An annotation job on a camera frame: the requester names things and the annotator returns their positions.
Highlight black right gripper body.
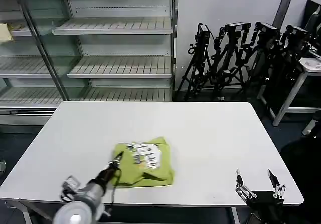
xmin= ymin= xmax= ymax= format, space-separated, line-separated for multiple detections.
xmin=247 ymin=190 xmax=285 ymax=224

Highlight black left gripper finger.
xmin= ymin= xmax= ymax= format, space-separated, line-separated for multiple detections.
xmin=111 ymin=152 xmax=125 ymax=171
xmin=108 ymin=151 xmax=123 ymax=168

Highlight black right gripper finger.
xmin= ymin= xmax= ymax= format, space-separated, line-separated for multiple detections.
xmin=267 ymin=168 xmax=286 ymax=198
xmin=235 ymin=169 xmax=258 ymax=200

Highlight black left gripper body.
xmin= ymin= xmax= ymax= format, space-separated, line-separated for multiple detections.
xmin=96 ymin=166 xmax=120 ymax=186

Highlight green printed t-shirt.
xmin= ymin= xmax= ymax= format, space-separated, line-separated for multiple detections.
xmin=110 ymin=136 xmax=175 ymax=188

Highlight person's foot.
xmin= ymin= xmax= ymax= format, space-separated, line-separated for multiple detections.
xmin=302 ymin=113 xmax=320 ymax=136

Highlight white open display shelf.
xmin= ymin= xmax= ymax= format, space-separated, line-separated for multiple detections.
xmin=51 ymin=0 xmax=179 ymax=103

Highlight small white side table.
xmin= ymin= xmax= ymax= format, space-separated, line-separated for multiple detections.
xmin=272 ymin=57 xmax=321 ymax=127

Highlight black monitor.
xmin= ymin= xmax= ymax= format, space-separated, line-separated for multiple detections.
xmin=304 ymin=0 xmax=321 ymax=39

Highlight grey slanted metal beam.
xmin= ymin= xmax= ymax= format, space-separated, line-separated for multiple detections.
xmin=272 ymin=0 xmax=298 ymax=29

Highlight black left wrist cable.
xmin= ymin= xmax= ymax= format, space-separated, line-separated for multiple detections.
xmin=109 ymin=168 xmax=121 ymax=206

